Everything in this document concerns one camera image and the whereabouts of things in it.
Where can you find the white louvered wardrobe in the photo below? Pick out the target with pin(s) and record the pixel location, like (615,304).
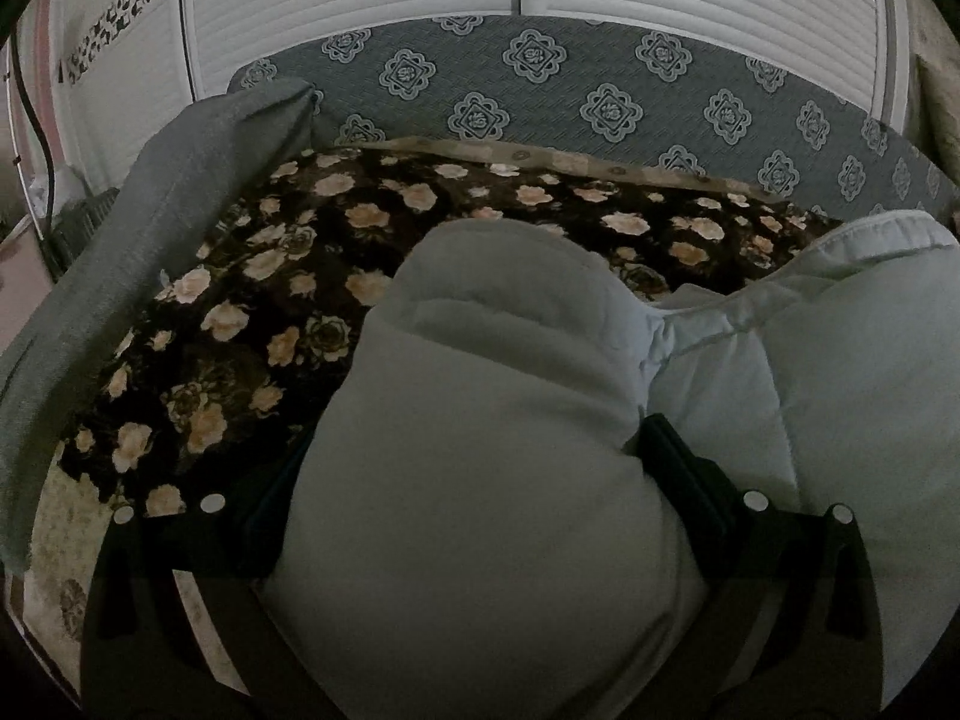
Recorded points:
(337,0)

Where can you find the grey fabric bolster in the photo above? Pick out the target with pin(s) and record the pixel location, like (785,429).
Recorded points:
(150,202)

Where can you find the brown floral blanket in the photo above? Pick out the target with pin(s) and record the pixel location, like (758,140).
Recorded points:
(262,277)

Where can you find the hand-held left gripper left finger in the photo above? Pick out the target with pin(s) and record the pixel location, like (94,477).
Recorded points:
(262,532)

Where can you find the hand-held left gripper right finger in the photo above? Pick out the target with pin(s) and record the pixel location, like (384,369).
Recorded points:
(661,451)

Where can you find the beige patterned bed sheet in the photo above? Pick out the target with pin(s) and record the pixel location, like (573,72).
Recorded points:
(60,525)

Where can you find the white quilted comforter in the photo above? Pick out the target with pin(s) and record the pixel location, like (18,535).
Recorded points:
(487,427)

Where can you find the grey patterned mattress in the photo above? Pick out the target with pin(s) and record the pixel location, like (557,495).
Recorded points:
(600,67)

